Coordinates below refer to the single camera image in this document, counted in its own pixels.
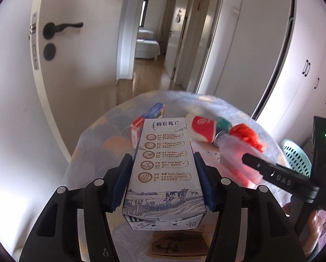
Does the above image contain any red plastic bag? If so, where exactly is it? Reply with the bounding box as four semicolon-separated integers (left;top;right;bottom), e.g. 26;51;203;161
229;123;264;153

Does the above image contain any tall white milk carton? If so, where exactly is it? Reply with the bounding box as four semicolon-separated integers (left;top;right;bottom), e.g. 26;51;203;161
122;118;206;231

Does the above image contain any red blue card box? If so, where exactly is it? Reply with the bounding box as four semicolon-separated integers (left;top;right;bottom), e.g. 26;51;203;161
129;102;166;149

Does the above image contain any white bedroom door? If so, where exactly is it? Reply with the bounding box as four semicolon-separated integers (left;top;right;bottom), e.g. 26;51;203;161
30;0;123;160

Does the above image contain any mint green laundry basket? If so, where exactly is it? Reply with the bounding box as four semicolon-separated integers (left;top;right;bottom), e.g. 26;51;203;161
281;139;312;177

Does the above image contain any green wrapper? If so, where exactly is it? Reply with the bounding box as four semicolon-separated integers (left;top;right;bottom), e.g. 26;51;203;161
216;117;232;134

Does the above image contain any white wardrobe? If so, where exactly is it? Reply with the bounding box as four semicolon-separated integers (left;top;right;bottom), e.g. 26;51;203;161
198;0;326;144

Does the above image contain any black door lock knob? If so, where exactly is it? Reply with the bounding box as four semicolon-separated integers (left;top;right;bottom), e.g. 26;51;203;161
43;43;56;61

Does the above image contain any far room bed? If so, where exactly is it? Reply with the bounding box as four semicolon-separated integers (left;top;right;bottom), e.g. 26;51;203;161
135;28;160;60

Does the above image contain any wall light switch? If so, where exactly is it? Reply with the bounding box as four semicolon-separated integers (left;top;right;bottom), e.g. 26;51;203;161
232;7;240;17

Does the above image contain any black door handle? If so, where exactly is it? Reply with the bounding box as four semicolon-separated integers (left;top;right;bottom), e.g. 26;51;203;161
42;22;84;40

